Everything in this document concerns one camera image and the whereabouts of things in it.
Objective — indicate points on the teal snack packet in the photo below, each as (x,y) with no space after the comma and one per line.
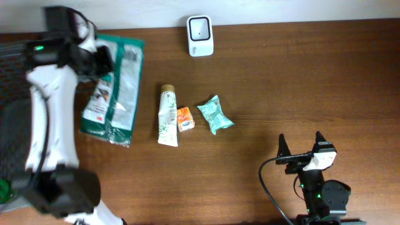
(213,114)

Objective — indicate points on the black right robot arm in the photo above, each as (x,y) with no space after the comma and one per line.
(325,200)

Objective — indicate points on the white barcode scanner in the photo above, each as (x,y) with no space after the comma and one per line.
(200,36)

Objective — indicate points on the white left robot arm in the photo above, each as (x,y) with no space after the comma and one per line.
(53,182)

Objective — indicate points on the grey plastic mesh basket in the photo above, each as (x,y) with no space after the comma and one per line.
(15,119)

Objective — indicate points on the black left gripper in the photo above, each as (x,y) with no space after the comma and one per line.
(102,59)

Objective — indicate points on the white cream tube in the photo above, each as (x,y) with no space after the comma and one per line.
(167,117)

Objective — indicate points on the small orange carton box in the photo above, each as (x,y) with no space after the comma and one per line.
(185,119)

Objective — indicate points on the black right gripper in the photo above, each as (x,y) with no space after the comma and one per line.
(294,164)

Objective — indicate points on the green lidded jar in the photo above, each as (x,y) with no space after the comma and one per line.
(5,191)

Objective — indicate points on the green wipes packet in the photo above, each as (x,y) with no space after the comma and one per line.
(111,111)

